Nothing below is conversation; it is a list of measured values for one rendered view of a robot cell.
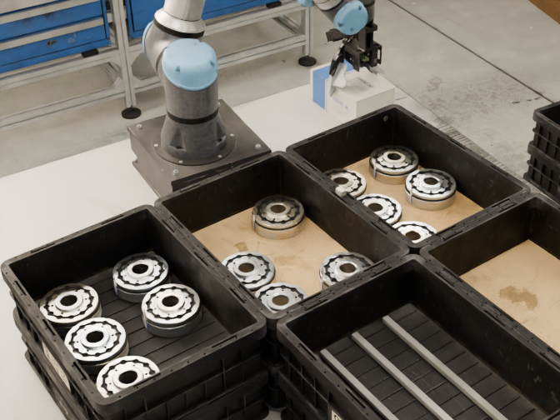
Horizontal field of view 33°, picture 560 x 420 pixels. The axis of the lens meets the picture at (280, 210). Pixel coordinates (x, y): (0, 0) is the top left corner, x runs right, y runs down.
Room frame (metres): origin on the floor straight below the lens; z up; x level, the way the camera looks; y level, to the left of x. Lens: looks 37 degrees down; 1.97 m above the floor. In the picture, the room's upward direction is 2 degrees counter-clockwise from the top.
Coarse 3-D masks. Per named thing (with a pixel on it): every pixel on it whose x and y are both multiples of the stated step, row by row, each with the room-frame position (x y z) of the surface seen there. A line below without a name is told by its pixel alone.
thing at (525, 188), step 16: (384, 112) 1.70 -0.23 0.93; (400, 112) 1.70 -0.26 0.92; (336, 128) 1.64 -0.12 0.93; (432, 128) 1.63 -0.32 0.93; (304, 144) 1.58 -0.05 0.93; (304, 160) 1.52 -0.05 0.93; (480, 160) 1.51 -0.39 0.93; (320, 176) 1.47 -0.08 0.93; (512, 176) 1.45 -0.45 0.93; (528, 192) 1.40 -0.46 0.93; (368, 208) 1.36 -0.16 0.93; (496, 208) 1.35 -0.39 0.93; (384, 224) 1.31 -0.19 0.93; (464, 224) 1.31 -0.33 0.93; (432, 240) 1.26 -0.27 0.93
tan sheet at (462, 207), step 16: (368, 160) 1.66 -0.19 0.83; (368, 176) 1.60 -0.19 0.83; (368, 192) 1.54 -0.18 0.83; (384, 192) 1.54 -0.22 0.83; (400, 192) 1.54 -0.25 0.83; (416, 208) 1.49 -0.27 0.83; (448, 208) 1.48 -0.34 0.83; (464, 208) 1.48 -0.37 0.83; (480, 208) 1.48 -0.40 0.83; (432, 224) 1.43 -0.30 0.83; (448, 224) 1.43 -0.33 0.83
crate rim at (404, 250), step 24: (240, 168) 1.50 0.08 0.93; (168, 216) 1.35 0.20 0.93; (360, 216) 1.34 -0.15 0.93; (192, 240) 1.28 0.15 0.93; (216, 264) 1.21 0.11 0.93; (384, 264) 1.20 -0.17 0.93; (240, 288) 1.15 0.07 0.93; (336, 288) 1.14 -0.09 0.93; (264, 312) 1.09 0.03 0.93; (288, 312) 1.09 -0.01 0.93
